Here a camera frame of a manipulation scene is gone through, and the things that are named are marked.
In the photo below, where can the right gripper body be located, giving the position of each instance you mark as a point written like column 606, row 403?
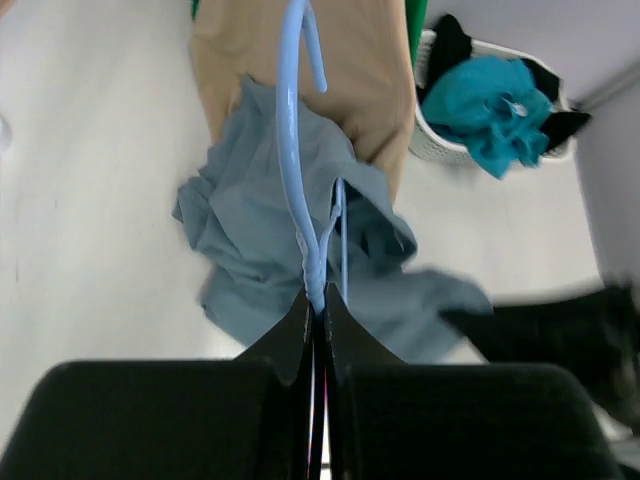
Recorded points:
column 594, row 336

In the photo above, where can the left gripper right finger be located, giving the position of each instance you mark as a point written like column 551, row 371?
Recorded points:
column 392, row 420

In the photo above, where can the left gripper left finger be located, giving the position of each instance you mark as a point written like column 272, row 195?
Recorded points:
column 245, row 418

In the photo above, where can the light blue wire hanger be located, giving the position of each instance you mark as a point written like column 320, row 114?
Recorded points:
column 295, row 150

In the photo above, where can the teal t shirt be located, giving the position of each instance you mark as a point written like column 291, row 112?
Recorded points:
column 491, row 106

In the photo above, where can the beige t shirt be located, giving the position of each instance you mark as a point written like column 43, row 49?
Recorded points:
column 375, row 113

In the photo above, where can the green t shirt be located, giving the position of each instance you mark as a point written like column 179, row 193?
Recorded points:
column 415, row 25

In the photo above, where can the white plastic laundry basket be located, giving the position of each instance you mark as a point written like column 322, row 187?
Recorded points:
column 428, row 145

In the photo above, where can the black garment in basket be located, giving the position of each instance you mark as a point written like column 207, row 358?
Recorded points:
column 451, row 46

